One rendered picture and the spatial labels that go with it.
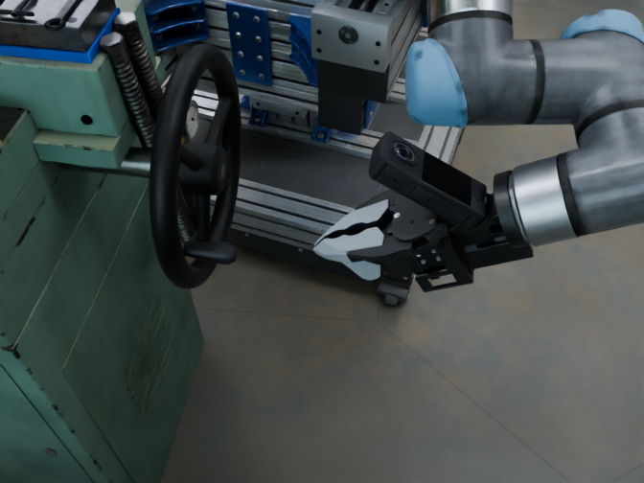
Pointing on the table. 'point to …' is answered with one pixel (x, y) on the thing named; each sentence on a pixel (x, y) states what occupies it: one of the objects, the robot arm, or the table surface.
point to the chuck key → (18, 10)
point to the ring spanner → (60, 16)
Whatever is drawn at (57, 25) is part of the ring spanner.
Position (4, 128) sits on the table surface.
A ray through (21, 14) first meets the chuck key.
